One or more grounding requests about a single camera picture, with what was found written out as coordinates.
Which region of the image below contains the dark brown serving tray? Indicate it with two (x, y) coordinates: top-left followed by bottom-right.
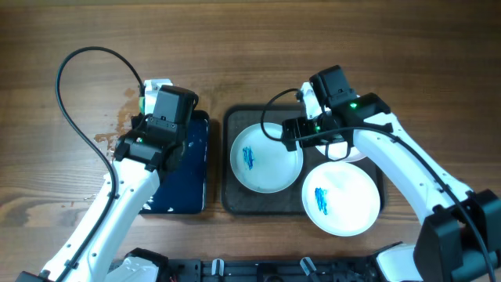
(221, 104), (387, 215)

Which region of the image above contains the white plate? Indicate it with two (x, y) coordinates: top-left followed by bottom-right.
(301, 162), (380, 237)
(315, 142), (366, 163)

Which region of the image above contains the green yellow sponge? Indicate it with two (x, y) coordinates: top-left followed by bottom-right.
(138, 96), (145, 114)

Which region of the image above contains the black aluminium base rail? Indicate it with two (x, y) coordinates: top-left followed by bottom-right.
(168, 258), (382, 282)

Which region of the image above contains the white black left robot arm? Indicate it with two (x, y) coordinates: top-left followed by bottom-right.
(17, 85), (198, 281)

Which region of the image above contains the black water tray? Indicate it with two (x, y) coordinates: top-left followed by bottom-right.
(139, 110), (210, 215)

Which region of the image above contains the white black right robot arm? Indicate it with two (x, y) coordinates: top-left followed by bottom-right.
(280, 66), (500, 281)

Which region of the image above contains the pale blue plate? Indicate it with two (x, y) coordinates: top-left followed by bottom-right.
(230, 122), (304, 193)

